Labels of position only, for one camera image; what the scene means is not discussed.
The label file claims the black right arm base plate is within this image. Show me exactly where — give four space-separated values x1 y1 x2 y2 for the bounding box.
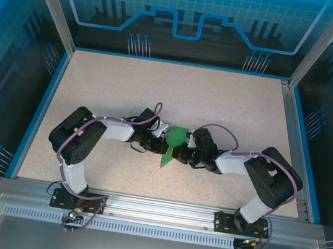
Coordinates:
212 209 277 241

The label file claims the cable connector with green light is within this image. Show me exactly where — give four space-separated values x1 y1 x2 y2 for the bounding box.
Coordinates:
66 206 85 224
241 235 263 249

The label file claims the blue table edge strip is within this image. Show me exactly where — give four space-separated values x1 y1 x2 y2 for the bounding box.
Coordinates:
4 45 73 185

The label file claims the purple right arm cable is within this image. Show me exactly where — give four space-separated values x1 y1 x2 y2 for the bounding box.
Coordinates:
179 121 309 249

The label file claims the green paper sheet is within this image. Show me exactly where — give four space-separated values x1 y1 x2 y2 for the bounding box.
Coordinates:
158 124 190 172

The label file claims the narrow aluminium side rail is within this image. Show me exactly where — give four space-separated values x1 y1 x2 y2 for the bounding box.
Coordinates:
261 79 330 222

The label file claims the wide aluminium frame rail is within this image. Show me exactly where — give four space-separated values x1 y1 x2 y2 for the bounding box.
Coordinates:
0 173 328 249

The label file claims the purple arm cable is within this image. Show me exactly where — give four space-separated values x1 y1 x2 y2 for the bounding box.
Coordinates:
45 88 125 238
179 121 309 249

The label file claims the slotted cable duct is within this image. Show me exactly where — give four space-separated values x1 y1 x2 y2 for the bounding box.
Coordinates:
1 203 240 249

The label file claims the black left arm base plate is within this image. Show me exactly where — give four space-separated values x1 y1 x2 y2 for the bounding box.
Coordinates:
49 186 110 216

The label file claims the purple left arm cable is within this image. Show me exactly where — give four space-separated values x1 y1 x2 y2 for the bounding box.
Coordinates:
45 88 125 238

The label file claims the aluminium frame post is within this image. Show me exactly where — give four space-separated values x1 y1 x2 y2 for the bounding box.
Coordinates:
287 0 333 95
11 0 83 56

